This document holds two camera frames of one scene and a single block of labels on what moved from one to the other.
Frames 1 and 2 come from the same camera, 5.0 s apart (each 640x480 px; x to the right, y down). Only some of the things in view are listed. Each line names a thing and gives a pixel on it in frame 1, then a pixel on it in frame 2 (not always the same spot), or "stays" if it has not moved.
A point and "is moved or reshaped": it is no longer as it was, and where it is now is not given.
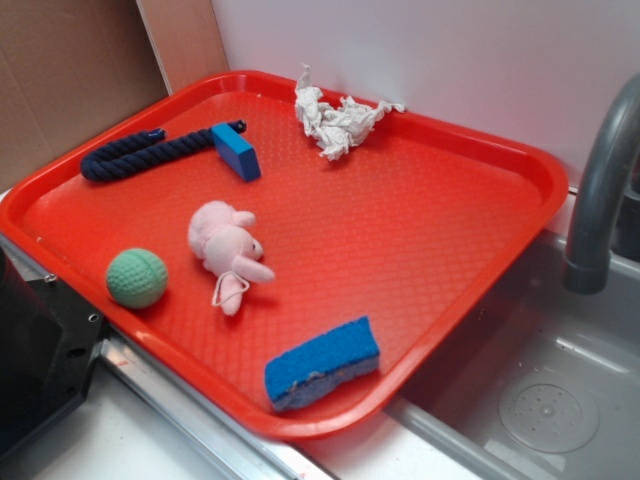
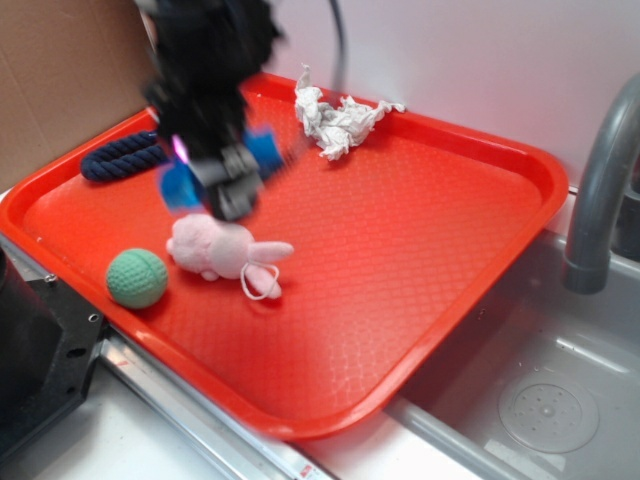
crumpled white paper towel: [332, 126] stays
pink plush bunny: [218, 234] is moved or reshaped
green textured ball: [136, 278] stays
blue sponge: [322, 363] → [181, 187]
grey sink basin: [543, 383] stays
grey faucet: [589, 262] stays
